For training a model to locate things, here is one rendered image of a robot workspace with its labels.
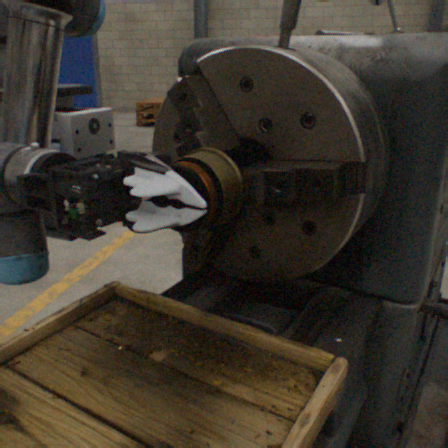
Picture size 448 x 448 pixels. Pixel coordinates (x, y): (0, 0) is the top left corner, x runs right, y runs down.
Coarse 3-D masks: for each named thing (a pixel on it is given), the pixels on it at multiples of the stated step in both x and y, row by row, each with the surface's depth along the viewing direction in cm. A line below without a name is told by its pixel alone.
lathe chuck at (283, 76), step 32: (224, 64) 57; (256, 64) 55; (288, 64) 52; (320, 64) 54; (224, 96) 58; (256, 96) 56; (288, 96) 54; (320, 96) 52; (352, 96) 54; (160, 128) 65; (256, 128) 57; (288, 128) 55; (320, 128) 53; (352, 128) 51; (352, 160) 52; (256, 224) 61; (288, 224) 58; (320, 224) 56; (352, 224) 54; (224, 256) 66; (256, 256) 63; (288, 256) 60; (320, 256) 57
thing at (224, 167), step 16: (176, 160) 51; (192, 160) 49; (208, 160) 49; (224, 160) 51; (192, 176) 46; (208, 176) 48; (224, 176) 49; (240, 176) 50; (208, 192) 47; (224, 192) 48; (240, 192) 51; (208, 208) 47; (224, 208) 49; (192, 224) 48; (208, 224) 51
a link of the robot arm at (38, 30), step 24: (24, 0) 62; (48, 0) 63; (72, 0) 66; (24, 24) 64; (48, 24) 65; (24, 48) 64; (48, 48) 66; (24, 72) 65; (48, 72) 67; (24, 96) 66; (48, 96) 68; (0, 120) 69; (24, 120) 67; (48, 120) 70; (24, 144) 68; (48, 144) 71
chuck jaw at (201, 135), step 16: (192, 80) 56; (176, 96) 57; (192, 96) 56; (208, 96) 58; (192, 112) 54; (208, 112) 56; (224, 112) 59; (176, 128) 56; (192, 128) 55; (208, 128) 55; (224, 128) 57; (192, 144) 53; (208, 144) 53; (224, 144) 56; (240, 144) 58
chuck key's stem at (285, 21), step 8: (288, 0) 54; (296, 0) 54; (288, 8) 54; (296, 8) 54; (280, 16) 55; (288, 16) 54; (296, 16) 55; (280, 24) 55; (288, 24) 55; (280, 32) 56; (288, 32) 55; (280, 40) 56; (288, 40) 56; (288, 48) 57
